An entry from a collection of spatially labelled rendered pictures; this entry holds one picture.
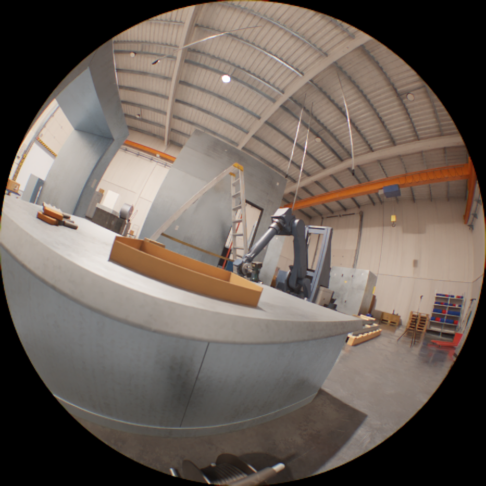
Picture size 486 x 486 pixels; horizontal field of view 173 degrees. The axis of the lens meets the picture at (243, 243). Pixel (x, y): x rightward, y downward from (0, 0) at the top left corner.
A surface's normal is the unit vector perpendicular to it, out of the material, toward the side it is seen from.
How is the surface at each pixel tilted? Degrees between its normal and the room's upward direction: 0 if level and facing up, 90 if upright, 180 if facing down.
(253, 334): 67
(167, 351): 90
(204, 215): 90
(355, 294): 90
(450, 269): 90
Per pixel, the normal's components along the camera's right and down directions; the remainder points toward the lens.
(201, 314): 0.55, -0.34
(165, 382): 0.46, 0.02
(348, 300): -0.85, -0.35
